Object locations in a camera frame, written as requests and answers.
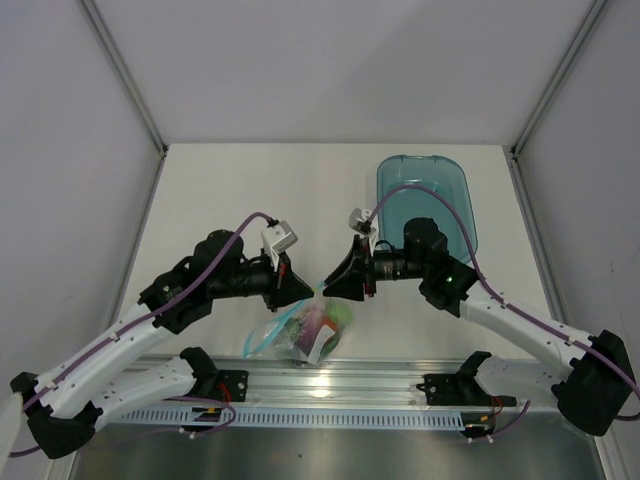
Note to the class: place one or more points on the aluminium frame post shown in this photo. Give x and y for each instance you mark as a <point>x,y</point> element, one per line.
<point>577,45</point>
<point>121,71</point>

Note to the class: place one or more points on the purple toy eggplant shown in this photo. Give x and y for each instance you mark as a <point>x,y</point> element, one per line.
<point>310,325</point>

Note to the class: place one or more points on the right side aluminium rail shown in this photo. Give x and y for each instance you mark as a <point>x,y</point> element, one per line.
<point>543,264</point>

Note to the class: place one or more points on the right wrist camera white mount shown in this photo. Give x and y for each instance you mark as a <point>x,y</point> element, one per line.
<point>361,221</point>

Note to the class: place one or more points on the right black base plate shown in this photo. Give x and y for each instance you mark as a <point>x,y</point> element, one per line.
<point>459,390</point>

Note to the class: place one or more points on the teal plastic tray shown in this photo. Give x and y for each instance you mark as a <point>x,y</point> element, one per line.
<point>441,194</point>

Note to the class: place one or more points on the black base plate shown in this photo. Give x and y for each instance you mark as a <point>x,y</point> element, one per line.
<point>459,390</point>
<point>226,385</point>

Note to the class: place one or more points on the slotted grey cable duct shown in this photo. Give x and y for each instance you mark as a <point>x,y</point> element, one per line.
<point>244,416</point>

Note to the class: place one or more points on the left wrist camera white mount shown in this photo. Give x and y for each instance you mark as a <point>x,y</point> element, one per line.
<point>277,237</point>

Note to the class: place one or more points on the clear zip bag blue zipper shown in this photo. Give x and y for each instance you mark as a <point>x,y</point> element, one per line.
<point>278,336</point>

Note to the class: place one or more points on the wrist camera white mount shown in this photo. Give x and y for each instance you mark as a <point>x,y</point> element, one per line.
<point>277,237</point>
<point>361,221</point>

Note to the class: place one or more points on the green toy bell pepper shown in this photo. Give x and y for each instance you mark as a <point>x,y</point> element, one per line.
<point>339,313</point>

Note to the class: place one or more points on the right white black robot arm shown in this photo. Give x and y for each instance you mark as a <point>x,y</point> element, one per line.
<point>587,377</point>

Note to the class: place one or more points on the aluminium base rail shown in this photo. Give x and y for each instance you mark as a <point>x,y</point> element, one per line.
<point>337,383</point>

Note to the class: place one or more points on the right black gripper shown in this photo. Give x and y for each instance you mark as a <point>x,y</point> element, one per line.
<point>350,285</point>

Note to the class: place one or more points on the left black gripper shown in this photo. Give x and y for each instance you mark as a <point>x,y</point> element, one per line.
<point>284,286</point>

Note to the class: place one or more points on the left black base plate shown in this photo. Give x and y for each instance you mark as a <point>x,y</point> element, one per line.
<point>226,385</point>

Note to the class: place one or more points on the left aluminium frame post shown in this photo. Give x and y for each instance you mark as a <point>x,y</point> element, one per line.
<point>121,71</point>

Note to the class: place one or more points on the right aluminium frame post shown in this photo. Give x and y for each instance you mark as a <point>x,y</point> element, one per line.
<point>577,45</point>

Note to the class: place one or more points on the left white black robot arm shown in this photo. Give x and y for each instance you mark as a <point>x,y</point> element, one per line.
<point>66,406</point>

